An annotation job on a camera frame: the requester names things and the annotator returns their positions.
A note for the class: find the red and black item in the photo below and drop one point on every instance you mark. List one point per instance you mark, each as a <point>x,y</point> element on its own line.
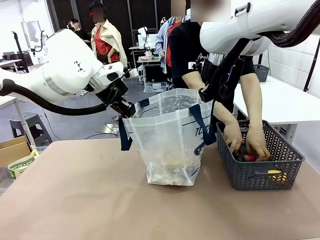
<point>248,158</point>

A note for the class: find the person's left hand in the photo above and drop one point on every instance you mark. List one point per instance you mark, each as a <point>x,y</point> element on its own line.
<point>257,145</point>

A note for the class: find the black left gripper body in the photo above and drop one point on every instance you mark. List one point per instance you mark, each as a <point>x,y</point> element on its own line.
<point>113,93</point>

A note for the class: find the person's right hand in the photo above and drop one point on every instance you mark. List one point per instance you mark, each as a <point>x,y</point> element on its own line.
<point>233,137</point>

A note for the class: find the green and white paper bag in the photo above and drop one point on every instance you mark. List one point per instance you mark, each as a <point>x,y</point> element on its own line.
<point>21,166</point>

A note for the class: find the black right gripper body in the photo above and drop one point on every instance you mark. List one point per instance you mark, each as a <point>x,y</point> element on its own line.
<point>222,80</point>

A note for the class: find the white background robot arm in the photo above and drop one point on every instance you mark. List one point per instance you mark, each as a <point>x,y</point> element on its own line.
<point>41,41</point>

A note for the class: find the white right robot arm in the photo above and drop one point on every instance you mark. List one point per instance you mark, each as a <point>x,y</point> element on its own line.
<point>250,22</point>

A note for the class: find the grey plastic basket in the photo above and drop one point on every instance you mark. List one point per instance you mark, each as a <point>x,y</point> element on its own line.
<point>260,172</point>

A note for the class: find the black tripod stand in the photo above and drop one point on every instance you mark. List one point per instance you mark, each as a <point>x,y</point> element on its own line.
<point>311,67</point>

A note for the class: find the white table with leg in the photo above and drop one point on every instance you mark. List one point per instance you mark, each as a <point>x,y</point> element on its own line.
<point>15,110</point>

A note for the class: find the person's right forearm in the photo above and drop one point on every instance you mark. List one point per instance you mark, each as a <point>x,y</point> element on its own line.
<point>223,112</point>

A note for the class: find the grey plastic stool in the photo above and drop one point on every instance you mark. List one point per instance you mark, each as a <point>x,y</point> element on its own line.
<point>32,127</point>

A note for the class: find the brown cardboard box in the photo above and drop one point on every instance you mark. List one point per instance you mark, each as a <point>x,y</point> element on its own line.
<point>13,151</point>

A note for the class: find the person's left forearm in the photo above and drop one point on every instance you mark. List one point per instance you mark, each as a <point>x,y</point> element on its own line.
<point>253,105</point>

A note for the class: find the person in black clothes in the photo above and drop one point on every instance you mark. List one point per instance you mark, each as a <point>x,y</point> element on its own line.
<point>80,31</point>

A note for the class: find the person in black t-shirt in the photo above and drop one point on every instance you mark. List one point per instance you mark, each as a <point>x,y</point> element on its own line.
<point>187,50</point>

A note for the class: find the clear plastic container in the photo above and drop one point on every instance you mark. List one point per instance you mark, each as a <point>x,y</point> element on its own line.
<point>156,87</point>

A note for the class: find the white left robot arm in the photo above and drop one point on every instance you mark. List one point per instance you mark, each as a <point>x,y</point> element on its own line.
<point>62,65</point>

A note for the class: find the woman in cream jacket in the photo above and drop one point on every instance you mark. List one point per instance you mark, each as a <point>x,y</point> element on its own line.
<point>105,37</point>

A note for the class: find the yellow item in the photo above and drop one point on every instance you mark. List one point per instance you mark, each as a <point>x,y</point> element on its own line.
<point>277,176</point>

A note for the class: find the person in blue shirt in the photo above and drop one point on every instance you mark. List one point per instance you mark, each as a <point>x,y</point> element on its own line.
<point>163,42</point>

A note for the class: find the large white table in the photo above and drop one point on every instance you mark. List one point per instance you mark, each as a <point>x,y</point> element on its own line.
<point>277,100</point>

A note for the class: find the grey mesh bin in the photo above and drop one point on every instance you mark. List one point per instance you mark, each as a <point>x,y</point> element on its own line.
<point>262,72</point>

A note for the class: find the small white background robot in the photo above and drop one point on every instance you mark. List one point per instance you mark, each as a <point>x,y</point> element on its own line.
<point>146,38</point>

